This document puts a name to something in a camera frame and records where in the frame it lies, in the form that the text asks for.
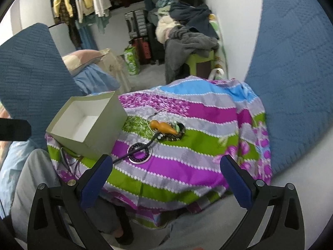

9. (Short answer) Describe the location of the orange gourd-shaped hair clip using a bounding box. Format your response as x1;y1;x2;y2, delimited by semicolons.
150;120;178;135

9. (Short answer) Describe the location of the blue quilted pillow left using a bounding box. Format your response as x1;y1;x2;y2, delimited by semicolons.
1;23;82;149

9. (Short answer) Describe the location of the blue quilted pillow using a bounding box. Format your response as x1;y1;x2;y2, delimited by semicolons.
245;0;332;173
1;23;82;149

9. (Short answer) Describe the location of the green cardboard box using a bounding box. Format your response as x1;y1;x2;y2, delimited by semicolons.
46;91;128;160

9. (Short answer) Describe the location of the pink cream pillow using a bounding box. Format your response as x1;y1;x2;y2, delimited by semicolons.
62;50;103;77

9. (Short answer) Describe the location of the light blue bedsheet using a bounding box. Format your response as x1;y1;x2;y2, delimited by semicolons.
74;64;120;95

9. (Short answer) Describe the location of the colourful floral striped cloth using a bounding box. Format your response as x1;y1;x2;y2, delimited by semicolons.
45;76;273;229

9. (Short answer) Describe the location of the green shopping bag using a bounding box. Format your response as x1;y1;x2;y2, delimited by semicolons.
124;46;140;75

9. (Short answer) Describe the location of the blue quilted pillow right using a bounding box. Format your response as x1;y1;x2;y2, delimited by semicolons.
245;0;332;173

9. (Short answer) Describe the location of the dark grey suitcase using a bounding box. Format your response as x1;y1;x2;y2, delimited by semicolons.
125;9;148;40

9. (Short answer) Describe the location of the grey blanket on stool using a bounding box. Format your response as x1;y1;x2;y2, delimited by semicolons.
165;25;219;84

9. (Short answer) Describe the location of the green plastic stool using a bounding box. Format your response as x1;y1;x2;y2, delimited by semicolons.
185;50;215;79

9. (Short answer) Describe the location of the silver bangle ring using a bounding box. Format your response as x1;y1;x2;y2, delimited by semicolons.
126;142;153;165

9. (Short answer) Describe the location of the silver ball chain necklace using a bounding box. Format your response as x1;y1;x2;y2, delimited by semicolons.
151;109;172;125

